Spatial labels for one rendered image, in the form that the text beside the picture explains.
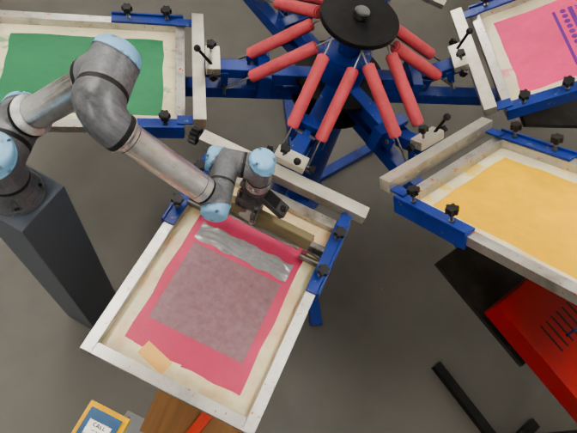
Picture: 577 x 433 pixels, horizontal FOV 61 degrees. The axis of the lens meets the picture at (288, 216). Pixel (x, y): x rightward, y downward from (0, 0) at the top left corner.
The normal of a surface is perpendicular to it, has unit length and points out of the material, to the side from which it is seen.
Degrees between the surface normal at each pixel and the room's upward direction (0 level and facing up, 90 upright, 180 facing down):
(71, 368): 0
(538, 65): 32
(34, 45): 0
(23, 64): 0
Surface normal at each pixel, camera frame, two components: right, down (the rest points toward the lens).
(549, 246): -0.17, -0.79
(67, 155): 0.16, -0.45
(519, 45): -0.38, -0.37
